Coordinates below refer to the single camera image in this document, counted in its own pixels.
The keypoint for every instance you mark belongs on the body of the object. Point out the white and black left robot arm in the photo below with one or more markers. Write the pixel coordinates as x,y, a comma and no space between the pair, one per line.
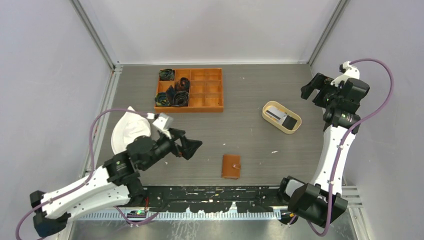
115,183

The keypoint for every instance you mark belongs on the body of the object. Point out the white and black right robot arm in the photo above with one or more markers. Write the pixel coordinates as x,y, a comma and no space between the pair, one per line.
320,201

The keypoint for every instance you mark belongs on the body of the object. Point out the white cloth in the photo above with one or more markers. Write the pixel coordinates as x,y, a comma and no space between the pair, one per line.
127,129

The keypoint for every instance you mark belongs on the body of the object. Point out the brown leather card holder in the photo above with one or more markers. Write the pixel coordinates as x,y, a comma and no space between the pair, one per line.
231,166

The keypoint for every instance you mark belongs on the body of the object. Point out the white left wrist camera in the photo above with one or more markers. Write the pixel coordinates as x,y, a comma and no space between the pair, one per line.
162,123

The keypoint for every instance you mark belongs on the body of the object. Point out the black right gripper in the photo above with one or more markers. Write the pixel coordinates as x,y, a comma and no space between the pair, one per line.
320,81

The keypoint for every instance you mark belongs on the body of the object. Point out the orange wooden compartment box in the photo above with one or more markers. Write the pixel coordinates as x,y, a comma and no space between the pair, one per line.
206,93

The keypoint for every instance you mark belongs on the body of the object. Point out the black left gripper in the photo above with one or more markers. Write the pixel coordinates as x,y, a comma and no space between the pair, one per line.
189,146

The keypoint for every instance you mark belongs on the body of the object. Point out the aluminium frame rail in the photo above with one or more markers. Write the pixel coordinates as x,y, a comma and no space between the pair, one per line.
137,215

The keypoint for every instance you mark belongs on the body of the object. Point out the beige oval tray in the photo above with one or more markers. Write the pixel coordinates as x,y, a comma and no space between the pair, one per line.
277,125

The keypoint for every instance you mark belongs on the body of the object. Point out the white credit card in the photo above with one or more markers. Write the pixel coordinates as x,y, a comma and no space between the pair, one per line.
276,114

